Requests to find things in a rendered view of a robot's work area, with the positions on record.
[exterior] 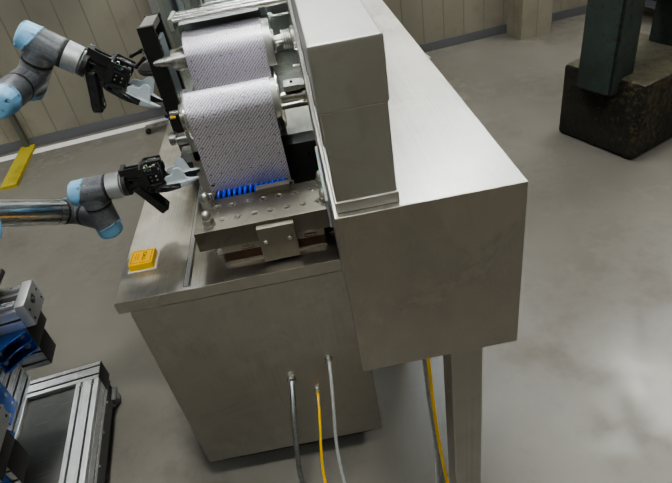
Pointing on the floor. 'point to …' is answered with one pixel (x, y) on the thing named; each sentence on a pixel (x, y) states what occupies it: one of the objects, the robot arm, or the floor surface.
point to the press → (622, 69)
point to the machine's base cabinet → (263, 364)
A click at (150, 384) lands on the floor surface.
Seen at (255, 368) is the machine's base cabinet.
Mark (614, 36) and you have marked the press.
